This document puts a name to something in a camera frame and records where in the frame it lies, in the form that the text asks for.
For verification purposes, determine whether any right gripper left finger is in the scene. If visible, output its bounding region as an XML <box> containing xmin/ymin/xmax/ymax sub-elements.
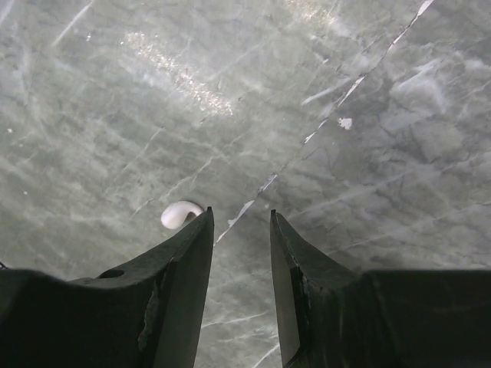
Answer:
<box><xmin>1</xmin><ymin>209</ymin><xmax>214</xmax><ymax>367</ymax></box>

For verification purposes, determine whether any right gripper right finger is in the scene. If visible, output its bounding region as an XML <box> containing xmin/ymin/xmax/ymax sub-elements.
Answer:
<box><xmin>270</xmin><ymin>212</ymin><xmax>490</xmax><ymax>367</ymax></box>

